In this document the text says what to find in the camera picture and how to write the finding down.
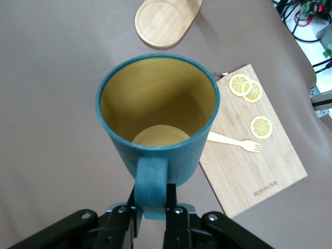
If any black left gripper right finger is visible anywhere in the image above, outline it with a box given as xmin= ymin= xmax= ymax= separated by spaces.
xmin=163 ymin=183 xmax=275 ymax=249

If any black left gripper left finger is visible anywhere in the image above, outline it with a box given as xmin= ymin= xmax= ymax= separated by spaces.
xmin=7 ymin=186 xmax=138 ymax=249

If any teal cup yellow inside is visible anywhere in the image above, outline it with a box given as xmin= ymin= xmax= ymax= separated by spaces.
xmin=96 ymin=53 xmax=221 ymax=221

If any wooden mug tree rack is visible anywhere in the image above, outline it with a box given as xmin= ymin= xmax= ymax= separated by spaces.
xmin=134 ymin=0 xmax=203 ymax=49

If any bamboo cutting board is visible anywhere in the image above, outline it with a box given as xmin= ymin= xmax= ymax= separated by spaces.
xmin=199 ymin=64 xmax=309 ymax=218

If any yellow plastic fork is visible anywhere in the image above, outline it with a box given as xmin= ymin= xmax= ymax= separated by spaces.
xmin=206 ymin=131 xmax=263 ymax=153

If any lemon slice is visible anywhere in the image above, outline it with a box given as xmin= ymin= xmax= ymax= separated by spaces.
xmin=242 ymin=79 xmax=263 ymax=104
xmin=229 ymin=74 xmax=253 ymax=96
xmin=250 ymin=116 xmax=273 ymax=140

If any brown table mat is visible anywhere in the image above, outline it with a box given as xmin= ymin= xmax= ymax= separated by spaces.
xmin=0 ymin=0 xmax=332 ymax=249

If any black cable bundle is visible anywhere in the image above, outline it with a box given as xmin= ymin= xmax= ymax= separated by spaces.
xmin=274 ymin=0 xmax=332 ymax=76

